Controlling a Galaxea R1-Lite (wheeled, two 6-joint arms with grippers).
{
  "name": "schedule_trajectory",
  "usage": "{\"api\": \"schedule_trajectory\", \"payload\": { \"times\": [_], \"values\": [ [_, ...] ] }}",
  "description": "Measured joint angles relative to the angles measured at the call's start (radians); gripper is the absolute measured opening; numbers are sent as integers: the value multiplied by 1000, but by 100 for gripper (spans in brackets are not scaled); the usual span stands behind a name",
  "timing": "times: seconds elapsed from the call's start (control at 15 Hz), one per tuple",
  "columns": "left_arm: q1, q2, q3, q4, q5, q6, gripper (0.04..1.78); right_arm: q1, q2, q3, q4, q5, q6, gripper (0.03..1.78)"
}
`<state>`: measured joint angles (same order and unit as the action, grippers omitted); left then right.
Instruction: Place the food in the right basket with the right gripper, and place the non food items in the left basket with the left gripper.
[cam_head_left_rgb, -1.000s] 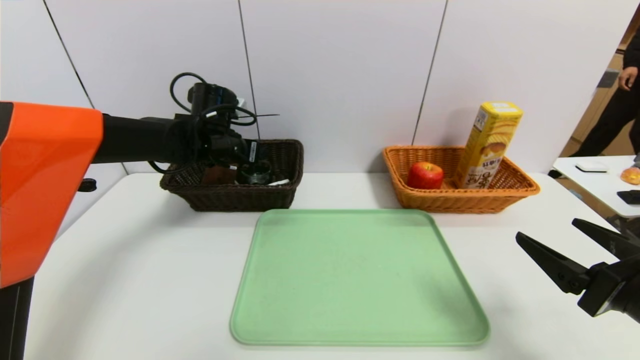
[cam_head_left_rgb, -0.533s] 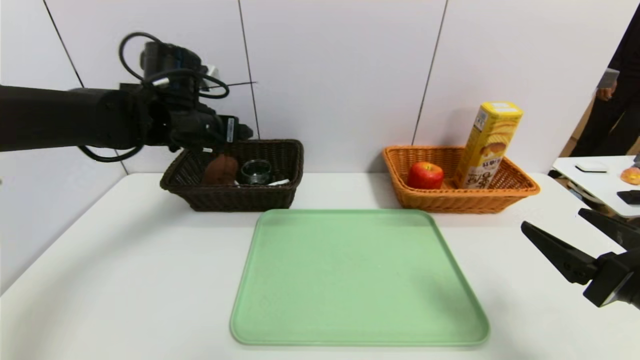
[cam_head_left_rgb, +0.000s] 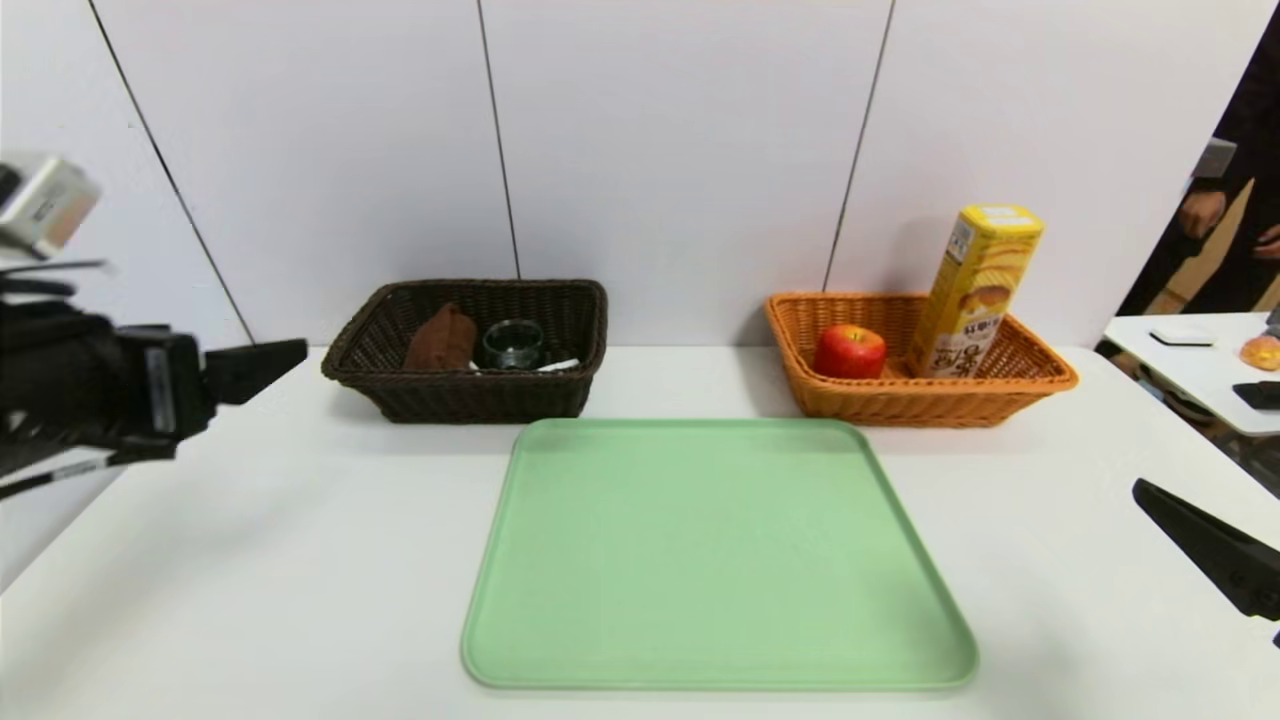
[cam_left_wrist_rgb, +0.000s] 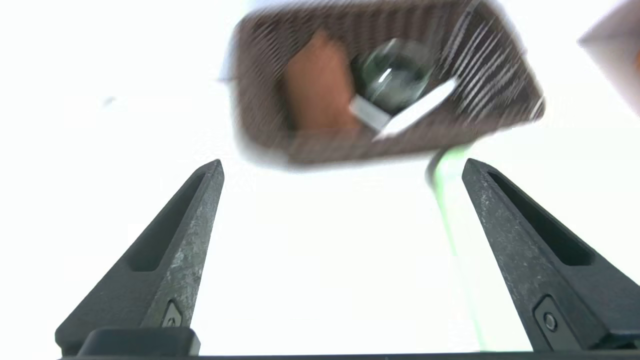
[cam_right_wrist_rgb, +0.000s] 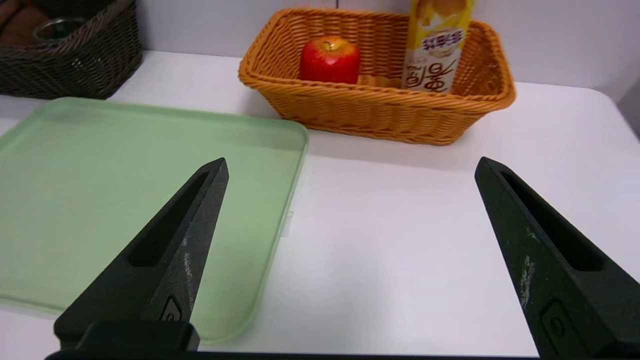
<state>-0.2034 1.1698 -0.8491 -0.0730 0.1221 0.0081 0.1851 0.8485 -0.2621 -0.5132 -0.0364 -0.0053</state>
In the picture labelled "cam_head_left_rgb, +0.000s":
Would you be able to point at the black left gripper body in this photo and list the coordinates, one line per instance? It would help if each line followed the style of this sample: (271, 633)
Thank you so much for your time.
(165, 389)

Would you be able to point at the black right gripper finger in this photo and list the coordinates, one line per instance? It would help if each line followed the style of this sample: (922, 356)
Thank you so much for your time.
(1215, 545)

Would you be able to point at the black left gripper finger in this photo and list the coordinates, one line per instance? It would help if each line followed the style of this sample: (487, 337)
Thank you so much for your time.
(255, 368)
(60, 267)

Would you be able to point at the brown towel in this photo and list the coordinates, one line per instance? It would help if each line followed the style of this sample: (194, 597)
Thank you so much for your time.
(440, 340)

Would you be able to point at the clear glass cup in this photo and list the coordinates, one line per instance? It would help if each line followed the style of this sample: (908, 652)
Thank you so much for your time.
(512, 343)

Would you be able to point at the thick white marker pen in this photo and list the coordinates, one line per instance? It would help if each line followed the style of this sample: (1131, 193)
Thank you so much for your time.
(558, 365)

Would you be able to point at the yellow snack box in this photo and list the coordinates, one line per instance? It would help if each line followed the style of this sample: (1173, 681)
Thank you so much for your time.
(980, 290)

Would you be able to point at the red apple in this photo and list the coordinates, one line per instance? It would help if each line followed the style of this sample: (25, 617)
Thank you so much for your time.
(850, 352)

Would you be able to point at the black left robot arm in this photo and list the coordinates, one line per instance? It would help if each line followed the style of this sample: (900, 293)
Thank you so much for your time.
(55, 375)

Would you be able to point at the dark brown wicker basket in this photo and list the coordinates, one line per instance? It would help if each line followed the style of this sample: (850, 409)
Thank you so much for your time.
(460, 395)

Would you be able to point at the orange wicker basket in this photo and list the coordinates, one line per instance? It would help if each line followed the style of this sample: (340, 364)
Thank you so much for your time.
(900, 400)

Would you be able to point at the bare bystander hand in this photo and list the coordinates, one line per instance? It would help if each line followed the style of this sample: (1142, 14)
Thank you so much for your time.
(1198, 212)
(1268, 242)

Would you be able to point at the black device on table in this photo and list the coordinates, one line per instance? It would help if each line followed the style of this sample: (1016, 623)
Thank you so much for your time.
(1260, 395)

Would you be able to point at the white background table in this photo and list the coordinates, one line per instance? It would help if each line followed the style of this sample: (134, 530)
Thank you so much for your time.
(1190, 375)

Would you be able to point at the orange round fruit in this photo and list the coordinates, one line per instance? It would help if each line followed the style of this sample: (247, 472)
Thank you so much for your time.
(1262, 352)

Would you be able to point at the flat white device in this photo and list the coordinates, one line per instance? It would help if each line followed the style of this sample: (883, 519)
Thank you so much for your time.
(1182, 334)

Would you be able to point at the person in dark clothes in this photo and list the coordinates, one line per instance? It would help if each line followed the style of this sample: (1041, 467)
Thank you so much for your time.
(1255, 110)

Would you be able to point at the light green plastic tray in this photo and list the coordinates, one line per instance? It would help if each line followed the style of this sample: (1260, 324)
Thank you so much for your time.
(720, 560)

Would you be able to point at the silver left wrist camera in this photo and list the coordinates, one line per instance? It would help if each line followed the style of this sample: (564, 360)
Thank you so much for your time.
(45, 205)

